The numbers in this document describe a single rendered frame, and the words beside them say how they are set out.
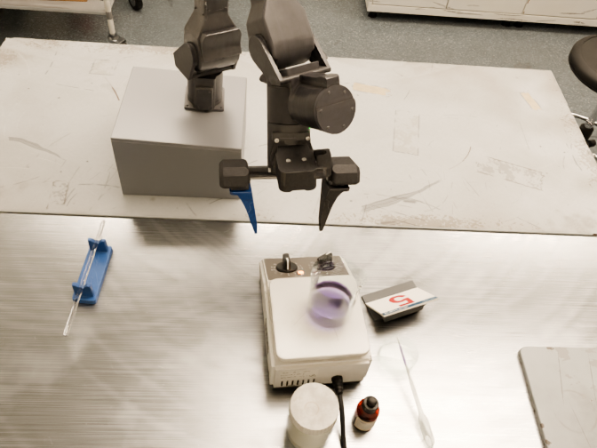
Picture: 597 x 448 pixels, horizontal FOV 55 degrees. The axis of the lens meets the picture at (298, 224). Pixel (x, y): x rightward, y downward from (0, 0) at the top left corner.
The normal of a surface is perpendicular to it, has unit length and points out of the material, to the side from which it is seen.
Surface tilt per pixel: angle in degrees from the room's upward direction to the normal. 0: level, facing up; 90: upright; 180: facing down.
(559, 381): 0
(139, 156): 90
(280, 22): 41
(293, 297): 0
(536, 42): 0
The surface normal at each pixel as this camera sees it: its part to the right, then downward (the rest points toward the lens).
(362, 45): 0.08, -0.63
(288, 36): 0.47, -0.06
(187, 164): 0.02, 0.77
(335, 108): 0.56, 0.30
